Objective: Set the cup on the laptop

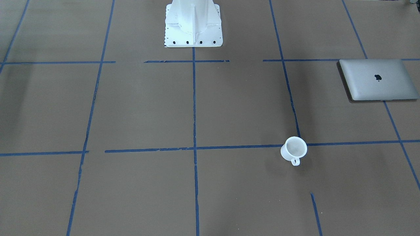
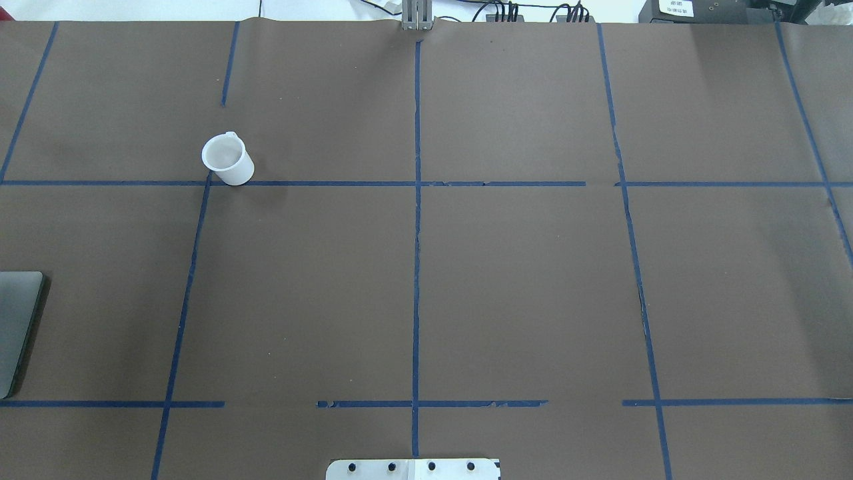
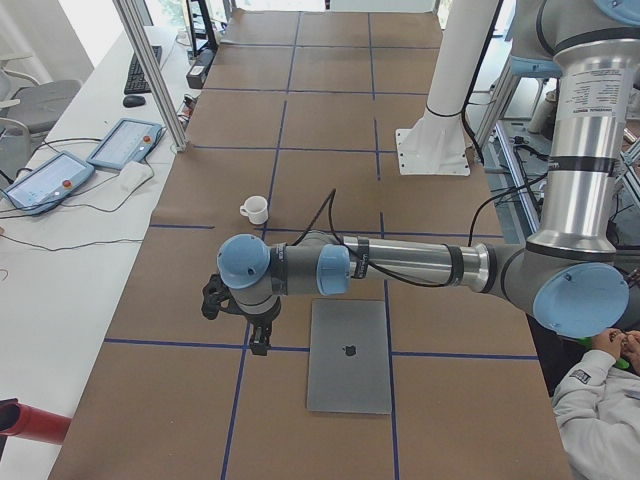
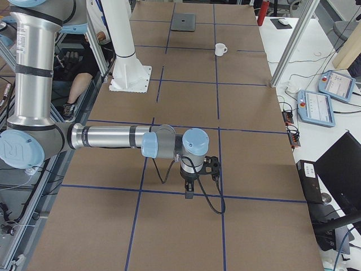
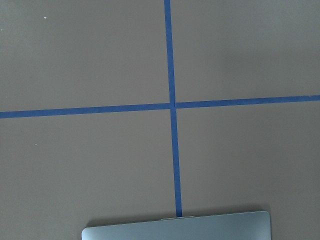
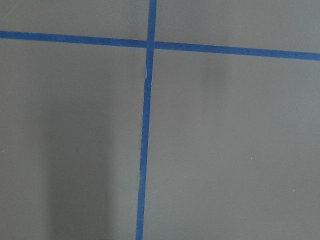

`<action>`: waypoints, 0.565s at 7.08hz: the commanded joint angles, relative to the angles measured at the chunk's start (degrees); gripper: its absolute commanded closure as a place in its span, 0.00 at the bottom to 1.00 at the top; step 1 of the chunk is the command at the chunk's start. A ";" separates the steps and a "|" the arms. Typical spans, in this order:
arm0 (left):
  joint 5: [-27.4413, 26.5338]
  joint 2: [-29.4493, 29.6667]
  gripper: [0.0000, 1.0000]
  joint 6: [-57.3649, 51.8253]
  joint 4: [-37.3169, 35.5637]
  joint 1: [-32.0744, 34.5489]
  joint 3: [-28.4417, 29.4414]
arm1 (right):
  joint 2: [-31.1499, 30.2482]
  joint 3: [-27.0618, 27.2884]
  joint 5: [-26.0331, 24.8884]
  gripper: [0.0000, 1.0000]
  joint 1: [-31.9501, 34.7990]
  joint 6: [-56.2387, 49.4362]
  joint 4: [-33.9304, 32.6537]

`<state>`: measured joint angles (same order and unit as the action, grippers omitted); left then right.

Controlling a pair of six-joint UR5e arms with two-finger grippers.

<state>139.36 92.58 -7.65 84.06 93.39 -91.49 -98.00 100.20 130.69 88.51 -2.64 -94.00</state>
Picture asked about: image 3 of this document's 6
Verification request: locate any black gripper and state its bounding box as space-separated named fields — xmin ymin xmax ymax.
xmin=239 ymin=296 xmax=281 ymax=355

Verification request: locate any white ceramic cup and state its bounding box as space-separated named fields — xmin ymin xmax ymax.
xmin=239 ymin=195 xmax=269 ymax=225

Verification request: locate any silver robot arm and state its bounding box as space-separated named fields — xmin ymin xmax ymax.
xmin=202 ymin=1 xmax=639 ymax=355

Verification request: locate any grey closed laptop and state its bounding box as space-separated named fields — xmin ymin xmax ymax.
xmin=307 ymin=299 xmax=391 ymax=414

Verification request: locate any white folded cloth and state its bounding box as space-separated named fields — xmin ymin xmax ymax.
xmin=118 ymin=162 xmax=152 ymax=193

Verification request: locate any far blue teach pendant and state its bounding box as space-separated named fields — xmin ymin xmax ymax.
xmin=87 ymin=118 xmax=163 ymax=170

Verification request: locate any blue teach pendant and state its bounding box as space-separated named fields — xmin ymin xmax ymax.
xmin=1 ymin=151 xmax=95 ymax=216
xmin=87 ymin=118 xmax=163 ymax=170

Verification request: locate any red cylinder bottle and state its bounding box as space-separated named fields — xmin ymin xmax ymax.
xmin=1 ymin=398 xmax=72 ymax=445

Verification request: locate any near blue teach pendant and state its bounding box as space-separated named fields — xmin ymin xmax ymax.
xmin=1 ymin=151 xmax=95 ymax=216

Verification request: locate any black computer mouse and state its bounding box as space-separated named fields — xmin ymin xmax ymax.
xmin=122 ymin=94 xmax=146 ymax=108

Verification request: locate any black keyboard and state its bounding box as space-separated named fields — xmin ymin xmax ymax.
xmin=123 ymin=54 xmax=151 ymax=95

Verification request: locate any grey office chair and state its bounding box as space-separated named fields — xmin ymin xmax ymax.
xmin=1 ymin=52 xmax=81 ymax=136

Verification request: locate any person in grey sweater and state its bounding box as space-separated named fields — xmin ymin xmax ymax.
xmin=552 ymin=329 xmax=639 ymax=479

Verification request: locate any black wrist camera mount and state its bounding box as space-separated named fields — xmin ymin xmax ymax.
xmin=201 ymin=274 xmax=236 ymax=320

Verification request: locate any aluminium frame post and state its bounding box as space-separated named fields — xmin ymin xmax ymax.
xmin=113 ymin=0 xmax=188 ymax=152

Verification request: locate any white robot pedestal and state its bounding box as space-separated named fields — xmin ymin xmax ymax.
xmin=396 ymin=0 xmax=501 ymax=176

